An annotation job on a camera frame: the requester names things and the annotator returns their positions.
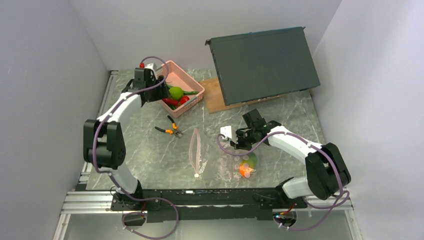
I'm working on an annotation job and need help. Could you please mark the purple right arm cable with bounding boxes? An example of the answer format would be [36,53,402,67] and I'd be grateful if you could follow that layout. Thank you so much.
[216,130,351,232]

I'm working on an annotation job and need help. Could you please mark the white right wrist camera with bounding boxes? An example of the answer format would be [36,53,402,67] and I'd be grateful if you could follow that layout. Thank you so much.
[220,125,233,141]

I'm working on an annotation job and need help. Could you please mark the dark grey metal chassis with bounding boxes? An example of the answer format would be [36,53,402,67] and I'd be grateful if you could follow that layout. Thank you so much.
[205,26,321,106]

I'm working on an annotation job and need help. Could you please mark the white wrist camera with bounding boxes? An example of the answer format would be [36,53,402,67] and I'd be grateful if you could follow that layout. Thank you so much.
[220,125,233,141]
[139,62,157,72]

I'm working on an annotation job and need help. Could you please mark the fake green lime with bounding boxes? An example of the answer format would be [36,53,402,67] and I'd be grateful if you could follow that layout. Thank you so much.
[169,86,184,101]

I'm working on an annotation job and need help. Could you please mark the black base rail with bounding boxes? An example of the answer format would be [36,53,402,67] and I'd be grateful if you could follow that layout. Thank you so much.
[110,187,306,223]

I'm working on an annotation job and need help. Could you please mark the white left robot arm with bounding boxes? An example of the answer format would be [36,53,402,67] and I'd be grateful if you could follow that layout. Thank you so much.
[83,67,169,210]

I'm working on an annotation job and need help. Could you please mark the aluminium side rail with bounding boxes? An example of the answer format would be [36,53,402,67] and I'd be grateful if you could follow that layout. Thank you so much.
[53,70,119,240]

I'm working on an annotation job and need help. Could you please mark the fake red chili pepper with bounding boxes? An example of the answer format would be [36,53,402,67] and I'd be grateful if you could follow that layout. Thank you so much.
[162,98,180,107]

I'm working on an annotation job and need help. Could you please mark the fake orange green mango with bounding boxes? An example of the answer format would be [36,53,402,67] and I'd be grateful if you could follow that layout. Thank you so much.
[238,153,258,178]

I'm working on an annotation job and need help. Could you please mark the fake red tomato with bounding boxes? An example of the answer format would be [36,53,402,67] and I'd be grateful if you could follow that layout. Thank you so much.
[179,95,190,106]

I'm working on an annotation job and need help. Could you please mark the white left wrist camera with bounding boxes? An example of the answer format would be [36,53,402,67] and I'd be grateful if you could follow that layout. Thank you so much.
[139,62,157,72]

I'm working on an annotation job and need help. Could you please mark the orange handled pliers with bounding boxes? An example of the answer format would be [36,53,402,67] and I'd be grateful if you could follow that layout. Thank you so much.
[154,115,184,138]

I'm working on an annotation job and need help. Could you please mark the fake green bean pod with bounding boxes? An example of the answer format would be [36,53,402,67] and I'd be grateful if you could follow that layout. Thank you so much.
[183,91,199,96]

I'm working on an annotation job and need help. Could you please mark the clear zip top bag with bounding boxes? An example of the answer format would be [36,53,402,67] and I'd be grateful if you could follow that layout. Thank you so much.
[188,128,259,182]

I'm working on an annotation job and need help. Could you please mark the brown wooden board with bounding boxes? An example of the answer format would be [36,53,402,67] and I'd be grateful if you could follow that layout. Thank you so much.
[198,78,314,115]

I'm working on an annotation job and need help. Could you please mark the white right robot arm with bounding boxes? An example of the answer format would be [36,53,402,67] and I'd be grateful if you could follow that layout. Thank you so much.
[230,109,352,208]

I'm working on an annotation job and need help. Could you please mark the pink plastic basket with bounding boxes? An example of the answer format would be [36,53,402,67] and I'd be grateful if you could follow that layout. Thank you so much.
[159,60,205,118]

